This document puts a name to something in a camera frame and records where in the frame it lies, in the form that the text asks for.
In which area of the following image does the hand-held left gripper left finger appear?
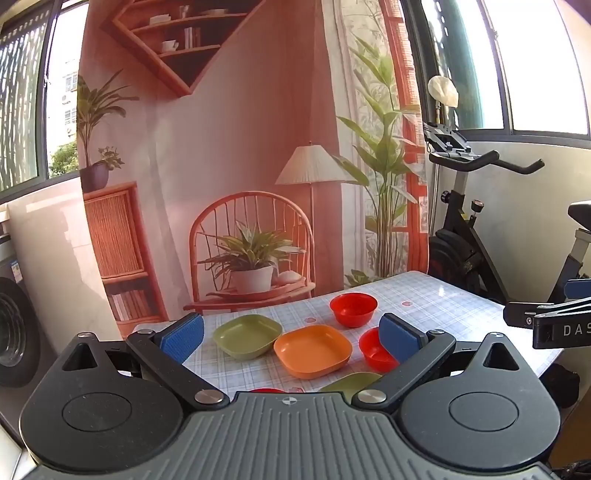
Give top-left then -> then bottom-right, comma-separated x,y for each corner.
60,313 -> 230,413

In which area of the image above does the black exercise bike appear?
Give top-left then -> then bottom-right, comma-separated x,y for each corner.
422,122 -> 591,310

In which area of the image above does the orange square plate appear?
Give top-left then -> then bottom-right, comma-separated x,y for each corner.
273,324 -> 354,380

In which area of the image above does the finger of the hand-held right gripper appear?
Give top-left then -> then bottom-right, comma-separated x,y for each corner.
564,278 -> 591,303
503,301 -> 539,330

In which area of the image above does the green square plate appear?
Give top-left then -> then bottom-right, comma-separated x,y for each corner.
213,314 -> 283,361
318,372 -> 384,401

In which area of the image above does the window with patterned grille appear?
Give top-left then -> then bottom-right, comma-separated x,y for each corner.
0,0 -> 88,195

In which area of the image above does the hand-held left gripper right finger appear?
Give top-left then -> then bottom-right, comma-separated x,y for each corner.
353,313 -> 520,413

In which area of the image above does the white cloth on stand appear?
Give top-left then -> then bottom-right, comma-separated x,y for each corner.
427,75 -> 461,125

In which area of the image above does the plaid tablecloth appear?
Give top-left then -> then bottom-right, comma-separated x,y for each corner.
129,271 -> 564,398

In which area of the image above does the window with dark frame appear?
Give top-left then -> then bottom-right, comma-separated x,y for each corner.
416,0 -> 591,148

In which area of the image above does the printed room backdrop cloth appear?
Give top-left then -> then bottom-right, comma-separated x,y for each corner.
76,0 -> 432,337

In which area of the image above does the grey washing machine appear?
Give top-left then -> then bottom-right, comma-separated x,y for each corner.
0,217 -> 44,444

